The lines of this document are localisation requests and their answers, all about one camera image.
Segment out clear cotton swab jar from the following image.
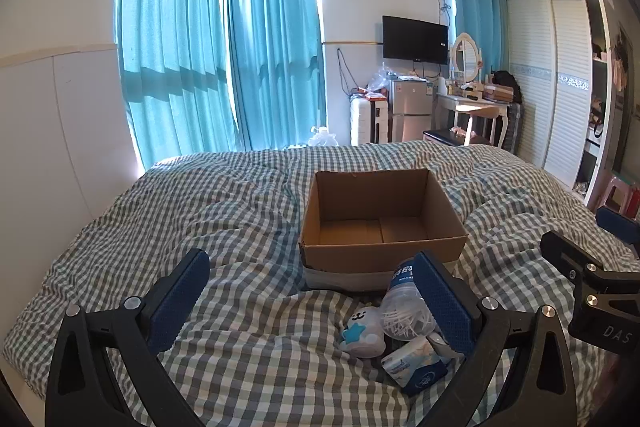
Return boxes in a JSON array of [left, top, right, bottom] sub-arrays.
[[381, 257, 438, 340]]

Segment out clear water jug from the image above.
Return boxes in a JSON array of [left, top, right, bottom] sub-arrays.
[[308, 126, 337, 148]]

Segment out brown cardboard box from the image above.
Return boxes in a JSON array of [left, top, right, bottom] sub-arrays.
[[298, 168, 469, 293]]

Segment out clear plastic bags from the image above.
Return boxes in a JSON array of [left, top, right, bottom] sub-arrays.
[[367, 63, 401, 95]]

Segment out wide teal curtain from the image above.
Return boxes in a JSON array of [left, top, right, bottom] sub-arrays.
[[114, 0, 241, 165]]

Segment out black bag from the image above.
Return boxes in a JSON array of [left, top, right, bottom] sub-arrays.
[[491, 69, 523, 104]]

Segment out black wall television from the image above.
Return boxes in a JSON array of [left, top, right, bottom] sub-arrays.
[[382, 15, 449, 66]]

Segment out dark wall cable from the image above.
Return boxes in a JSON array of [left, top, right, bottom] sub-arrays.
[[336, 48, 353, 96]]

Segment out small brown carton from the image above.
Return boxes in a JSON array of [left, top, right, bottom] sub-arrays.
[[482, 83, 513, 102]]

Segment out white dressing table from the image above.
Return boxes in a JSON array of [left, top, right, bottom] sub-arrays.
[[435, 89, 518, 152]]

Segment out pink plastic stool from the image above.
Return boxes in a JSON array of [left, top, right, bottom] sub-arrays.
[[595, 174, 638, 212]]

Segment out grey white checkered blanket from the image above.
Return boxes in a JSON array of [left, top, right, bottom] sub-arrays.
[[2, 139, 640, 427]]

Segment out white oval mirror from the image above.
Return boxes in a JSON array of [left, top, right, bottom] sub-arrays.
[[450, 32, 482, 85]]

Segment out white slatted wardrobe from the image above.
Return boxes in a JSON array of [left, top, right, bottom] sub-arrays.
[[505, 0, 621, 208]]

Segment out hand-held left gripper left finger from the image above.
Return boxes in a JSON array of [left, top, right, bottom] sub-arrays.
[[45, 248, 211, 427]]

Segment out short teal curtain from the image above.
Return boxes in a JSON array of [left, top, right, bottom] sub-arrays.
[[446, 0, 510, 80]]

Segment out blue white tissue pack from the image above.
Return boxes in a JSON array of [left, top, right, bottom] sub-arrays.
[[381, 334, 451, 397]]

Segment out narrow teal curtain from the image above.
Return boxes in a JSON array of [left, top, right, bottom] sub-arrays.
[[222, 0, 326, 152]]

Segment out silver small fridge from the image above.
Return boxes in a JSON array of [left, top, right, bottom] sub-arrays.
[[387, 79, 435, 142]]

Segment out white ribbed suitcase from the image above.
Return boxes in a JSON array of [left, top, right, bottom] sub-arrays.
[[350, 96, 391, 146]]

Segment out wooden chair black seat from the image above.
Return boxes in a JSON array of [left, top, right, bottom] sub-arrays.
[[422, 104, 506, 146]]

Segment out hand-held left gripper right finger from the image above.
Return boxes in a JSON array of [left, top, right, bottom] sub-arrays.
[[411, 251, 596, 427]]

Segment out white plush toy blue star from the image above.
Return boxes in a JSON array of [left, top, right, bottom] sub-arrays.
[[340, 304, 388, 358]]

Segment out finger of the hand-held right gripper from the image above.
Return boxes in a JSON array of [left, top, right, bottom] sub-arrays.
[[539, 230, 624, 282], [595, 205, 640, 260]]

